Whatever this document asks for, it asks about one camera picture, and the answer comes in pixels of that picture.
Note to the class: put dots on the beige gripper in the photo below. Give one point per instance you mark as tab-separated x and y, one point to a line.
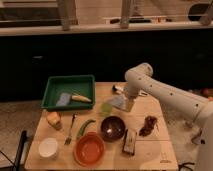
129	103

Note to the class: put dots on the grey blue towel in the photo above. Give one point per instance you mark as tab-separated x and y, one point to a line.
117	102

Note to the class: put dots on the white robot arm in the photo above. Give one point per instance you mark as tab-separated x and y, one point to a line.
197	108

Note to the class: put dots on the dark purple bowl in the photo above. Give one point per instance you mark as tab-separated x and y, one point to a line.
112	128

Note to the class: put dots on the orange bowl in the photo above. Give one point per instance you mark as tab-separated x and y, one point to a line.
89	150

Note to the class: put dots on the brown dried toy food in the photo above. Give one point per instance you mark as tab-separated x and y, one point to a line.
149	123

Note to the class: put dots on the brown rectangular block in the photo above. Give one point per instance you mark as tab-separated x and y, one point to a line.
129	141

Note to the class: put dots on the green plastic tray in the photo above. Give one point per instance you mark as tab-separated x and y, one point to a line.
83	85

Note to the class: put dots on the green pepper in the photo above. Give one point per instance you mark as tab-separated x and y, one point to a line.
83	127

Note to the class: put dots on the blue grey sponge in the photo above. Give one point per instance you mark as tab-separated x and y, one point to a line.
64	99

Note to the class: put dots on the silver fork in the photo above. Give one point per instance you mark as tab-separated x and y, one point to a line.
69	137

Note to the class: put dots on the orange yellow toy food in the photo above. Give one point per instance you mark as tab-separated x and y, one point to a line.
54	119

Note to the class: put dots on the white cup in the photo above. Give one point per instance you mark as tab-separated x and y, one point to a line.
48	148

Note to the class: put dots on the black pole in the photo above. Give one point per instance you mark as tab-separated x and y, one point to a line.
23	139

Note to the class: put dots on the white handled brush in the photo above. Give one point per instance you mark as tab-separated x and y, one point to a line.
119	90

